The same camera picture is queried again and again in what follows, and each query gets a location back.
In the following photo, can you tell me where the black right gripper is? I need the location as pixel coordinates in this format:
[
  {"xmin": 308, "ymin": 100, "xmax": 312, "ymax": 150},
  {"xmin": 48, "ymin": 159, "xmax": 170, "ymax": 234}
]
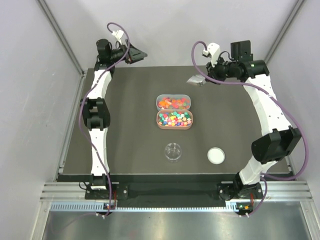
[{"xmin": 205, "ymin": 55, "xmax": 238, "ymax": 86}]

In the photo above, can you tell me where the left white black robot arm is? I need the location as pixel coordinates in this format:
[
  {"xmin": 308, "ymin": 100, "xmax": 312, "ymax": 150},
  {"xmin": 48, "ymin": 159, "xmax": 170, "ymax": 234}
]
[{"xmin": 80, "ymin": 39, "xmax": 148, "ymax": 200}]

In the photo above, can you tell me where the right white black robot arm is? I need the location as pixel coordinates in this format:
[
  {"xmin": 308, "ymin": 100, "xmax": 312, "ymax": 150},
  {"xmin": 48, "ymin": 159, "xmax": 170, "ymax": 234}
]
[{"xmin": 202, "ymin": 40, "xmax": 302, "ymax": 200}]

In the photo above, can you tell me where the clear oval gummy box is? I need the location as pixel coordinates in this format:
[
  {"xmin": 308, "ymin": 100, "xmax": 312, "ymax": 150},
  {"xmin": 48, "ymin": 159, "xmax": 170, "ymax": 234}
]
[{"xmin": 156, "ymin": 94, "xmax": 191, "ymax": 111}]

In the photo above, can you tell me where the pink oval candy box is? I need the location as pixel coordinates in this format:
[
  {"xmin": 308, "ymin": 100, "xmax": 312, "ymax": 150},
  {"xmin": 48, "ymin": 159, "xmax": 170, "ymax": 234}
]
[{"xmin": 156, "ymin": 109, "xmax": 194, "ymax": 130}]

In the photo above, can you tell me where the white round jar lid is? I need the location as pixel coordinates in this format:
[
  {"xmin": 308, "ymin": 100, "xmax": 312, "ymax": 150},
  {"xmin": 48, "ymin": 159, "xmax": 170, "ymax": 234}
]
[{"xmin": 207, "ymin": 147, "xmax": 225, "ymax": 165}]

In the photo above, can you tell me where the clear round glass jar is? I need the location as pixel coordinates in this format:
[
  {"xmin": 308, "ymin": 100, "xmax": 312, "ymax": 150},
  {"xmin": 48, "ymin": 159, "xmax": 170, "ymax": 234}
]
[{"xmin": 164, "ymin": 142, "xmax": 182, "ymax": 163}]

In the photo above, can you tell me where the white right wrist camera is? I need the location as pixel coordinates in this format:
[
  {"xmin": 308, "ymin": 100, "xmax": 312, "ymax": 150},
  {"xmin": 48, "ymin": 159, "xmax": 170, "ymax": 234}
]
[{"xmin": 202, "ymin": 42, "xmax": 221, "ymax": 67}]

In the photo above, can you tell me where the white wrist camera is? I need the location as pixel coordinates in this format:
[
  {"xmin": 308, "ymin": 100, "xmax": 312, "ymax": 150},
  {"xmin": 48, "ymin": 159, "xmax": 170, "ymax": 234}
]
[
  {"xmin": 111, "ymin": 29, "xmax": 125, "ymax": 46},
  {"xmin": 202, "ymin": 42, "xmax": 221, "ymax": 67}
]

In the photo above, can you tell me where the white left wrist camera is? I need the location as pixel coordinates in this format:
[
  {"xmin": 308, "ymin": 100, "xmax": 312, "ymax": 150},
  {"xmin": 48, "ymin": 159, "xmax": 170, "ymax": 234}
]
[{"xmin": 111, "ymin": 29, "xmax": 125, "ymax": 46}]

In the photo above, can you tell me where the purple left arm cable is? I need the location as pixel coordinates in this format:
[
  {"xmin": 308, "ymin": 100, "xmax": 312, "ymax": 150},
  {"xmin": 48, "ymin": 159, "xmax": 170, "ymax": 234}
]
[{"xmin": 78, "ymin": 22, "xmax": 131, "ymax": 216}]

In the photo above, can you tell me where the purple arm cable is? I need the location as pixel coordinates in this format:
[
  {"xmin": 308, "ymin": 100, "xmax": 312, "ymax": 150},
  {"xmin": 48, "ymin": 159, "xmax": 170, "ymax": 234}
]
[
  {"xmin": 191, "ymin": 41, "xmax": 310, "ymax": 218},
  {"xmin": 78, "ymin": 22, "xmax": 131, "ymax": 216}
]

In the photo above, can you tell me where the left aluminium corner post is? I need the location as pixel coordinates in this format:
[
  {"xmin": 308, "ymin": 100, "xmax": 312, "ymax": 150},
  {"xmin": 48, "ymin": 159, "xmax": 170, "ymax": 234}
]
[{"xmin": 36, "ymin": 0, "xmax": 85, "ymax": 76}]

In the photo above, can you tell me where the aluminium corner post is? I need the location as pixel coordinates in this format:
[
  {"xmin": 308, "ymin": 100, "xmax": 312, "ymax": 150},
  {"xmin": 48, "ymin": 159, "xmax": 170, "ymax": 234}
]
[
  {"xmin": 264, "ymin": 0, "xmax": 307, "ymax": 67},
  {"xmin": 36, "ymin": 0, "xmax": 85, "ymax": 76}
]

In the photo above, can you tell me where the right aluminium corner post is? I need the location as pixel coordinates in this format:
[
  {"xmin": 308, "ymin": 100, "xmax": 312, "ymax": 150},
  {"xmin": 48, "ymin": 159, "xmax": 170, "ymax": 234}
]
[{"xmin": 264, "ymin": 0, "xmax": 307, "ymax": 67}]

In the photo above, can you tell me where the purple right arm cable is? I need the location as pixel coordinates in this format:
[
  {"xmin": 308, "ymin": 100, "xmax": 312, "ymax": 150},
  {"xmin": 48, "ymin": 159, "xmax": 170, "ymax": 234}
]
[{"xmin": 191, "ymin": 41, "xmax": 310, "ymax": 218}]

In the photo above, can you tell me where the grey slotted cable duct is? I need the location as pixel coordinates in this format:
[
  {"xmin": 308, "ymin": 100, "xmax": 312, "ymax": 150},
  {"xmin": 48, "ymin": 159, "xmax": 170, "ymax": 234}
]
[{"xmin": 49, "ymin": 201, "xmax": 253, "ymax": 213}]

